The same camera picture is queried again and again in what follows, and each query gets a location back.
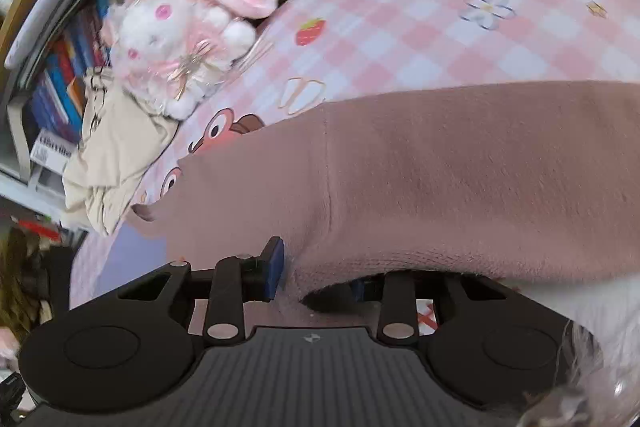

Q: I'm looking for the mauve and lavender sweater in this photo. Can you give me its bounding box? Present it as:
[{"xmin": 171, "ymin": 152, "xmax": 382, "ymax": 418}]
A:
[{"xmin": 126, "ymin": 81, "xmax": 639, "ymax": 301}]

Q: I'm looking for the cream garment pile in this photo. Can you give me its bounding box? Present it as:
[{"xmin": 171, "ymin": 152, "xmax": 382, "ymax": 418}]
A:
[{"xmin": 62, "ymin": 67, "xmax": 178, "ymax": 235}]

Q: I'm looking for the small white barcode box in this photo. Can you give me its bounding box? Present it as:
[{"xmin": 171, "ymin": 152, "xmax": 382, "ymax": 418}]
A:
[{"xmin": 30, "ymin": 129, "xmax": 77, "ymax": 176}]

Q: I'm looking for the white pink plush bunny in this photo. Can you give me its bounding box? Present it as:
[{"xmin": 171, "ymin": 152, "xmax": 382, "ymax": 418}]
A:
[{"xmin": 101, "ymin": 0, "xmax": 279, "ymax": 121}]

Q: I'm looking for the pink checkered desk mat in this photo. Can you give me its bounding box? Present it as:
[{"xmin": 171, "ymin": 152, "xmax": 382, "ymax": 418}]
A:
[{"xmin": 69, "ymin": 0, "xmax": 640, "ymax": 308}]

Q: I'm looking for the white bookshelf frame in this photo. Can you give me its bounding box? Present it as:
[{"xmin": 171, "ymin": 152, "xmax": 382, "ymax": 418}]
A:
[{"xmin": 1, "ymin": 0, "xmax": 75, "ymax": 221}]

